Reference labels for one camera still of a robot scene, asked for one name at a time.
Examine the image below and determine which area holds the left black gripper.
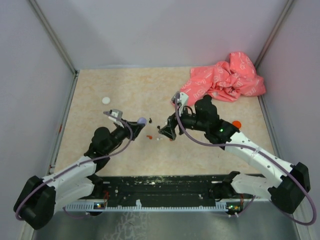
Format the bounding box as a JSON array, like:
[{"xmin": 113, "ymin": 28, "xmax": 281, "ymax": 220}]
[{"xmin": 105, "ymin": 118, "xmax": 145, "ymax": 154}]

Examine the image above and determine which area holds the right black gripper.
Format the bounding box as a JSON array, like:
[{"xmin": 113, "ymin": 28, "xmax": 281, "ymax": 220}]
[{"xmin": 159, "ymin": 103, "xmax": 209, "ymax": 140}]

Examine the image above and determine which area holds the white charging case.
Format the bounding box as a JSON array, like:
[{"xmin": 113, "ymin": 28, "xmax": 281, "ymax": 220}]
[{"xmin": 101, "ymin": 97, "xmax": 111, "ymax": 105}]

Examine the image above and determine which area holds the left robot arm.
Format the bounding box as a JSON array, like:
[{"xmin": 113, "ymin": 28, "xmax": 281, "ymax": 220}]
[{"xmin": 13, "ymin": 117, "xmax": 147, "ymax": 230}]

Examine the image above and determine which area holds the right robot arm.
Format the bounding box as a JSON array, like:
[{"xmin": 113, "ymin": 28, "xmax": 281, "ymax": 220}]
[{"xmin": 159, "ymin": 92, "xmax": 311, "ymax": 214}]

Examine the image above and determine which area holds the orange charging case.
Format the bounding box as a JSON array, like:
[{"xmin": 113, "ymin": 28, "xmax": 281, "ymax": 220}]
[{"xmin": 232, "ymin": 120, "xmax": 242, "ymax": 129}]

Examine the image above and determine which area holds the pink patterned cloth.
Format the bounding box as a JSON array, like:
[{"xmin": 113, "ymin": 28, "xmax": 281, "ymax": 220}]
[{"xmin": 180, "ymin": 51, "xmax": 267, "ymax": 106}]

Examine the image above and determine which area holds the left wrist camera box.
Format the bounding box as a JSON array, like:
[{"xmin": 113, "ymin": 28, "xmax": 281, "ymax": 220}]
[{"xmin": 103, "ymin": 109, "xmax": 123, "ymax": 123}]

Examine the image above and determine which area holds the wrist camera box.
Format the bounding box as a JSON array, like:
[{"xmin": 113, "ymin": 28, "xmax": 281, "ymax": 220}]
[
  {"xmin": 170, "ymin": 91, "xmax": 189, "ymax": 107},
  {"xmin": 103, "ymin": 109, "xmax": 123, "ymax": 123}
]

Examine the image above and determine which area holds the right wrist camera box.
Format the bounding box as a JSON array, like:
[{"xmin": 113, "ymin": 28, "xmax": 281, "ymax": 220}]
[{"xmin": 170, "ymin": 91, "xmax": 189, "ymax": 107}]

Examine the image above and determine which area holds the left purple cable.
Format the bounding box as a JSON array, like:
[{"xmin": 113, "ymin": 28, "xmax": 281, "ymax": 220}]
[{"xmin": 14, "ymin": 117, "xmax": 133, "ymax": 222}]

